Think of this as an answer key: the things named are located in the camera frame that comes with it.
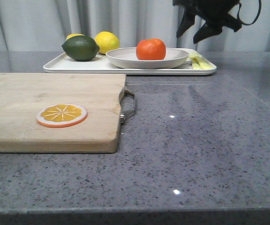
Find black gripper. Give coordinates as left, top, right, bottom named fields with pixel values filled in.
left=173, top=0, right=241, bottom=44

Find orange fruit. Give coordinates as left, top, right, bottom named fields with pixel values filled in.
left=136, top=38, right=166, bottom=60

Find white round plate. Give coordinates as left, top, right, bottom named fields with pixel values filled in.
left=106, top=47, right=189, bottom=69

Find white rectangular tray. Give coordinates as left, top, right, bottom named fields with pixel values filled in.
left=43, top=48, right=217, bottom=75

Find yellow lemon slice pieces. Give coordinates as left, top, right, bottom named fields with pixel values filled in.
left=189, top=52, right=212, bottom=69

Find yellow lemon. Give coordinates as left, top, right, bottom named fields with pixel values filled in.
left=66, top=33, right=84, bottom=40
left=94, top=31, right=120, bottom=54

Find green lime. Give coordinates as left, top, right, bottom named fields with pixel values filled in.
left=62, top=35, right=100, bottom=61

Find rear yellow lemon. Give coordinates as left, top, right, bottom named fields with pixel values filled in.
left=66, top=33, right=84, bottom=40

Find orange slice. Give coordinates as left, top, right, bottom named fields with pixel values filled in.
left=36, top=103, right=88, bottom=128

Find grey curtain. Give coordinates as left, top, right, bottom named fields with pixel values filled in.
left=0, top=0, right=270, bottom=52

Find wooden cutting board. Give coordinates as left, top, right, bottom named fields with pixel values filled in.
left=0, top=73, right=126, bottom=153

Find black cable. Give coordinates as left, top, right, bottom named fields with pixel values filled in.
left=237, top=0, right=262, bottom=26

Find metal cutting board handle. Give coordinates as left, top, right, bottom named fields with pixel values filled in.
left=120, top=89, right=137, bottom=125

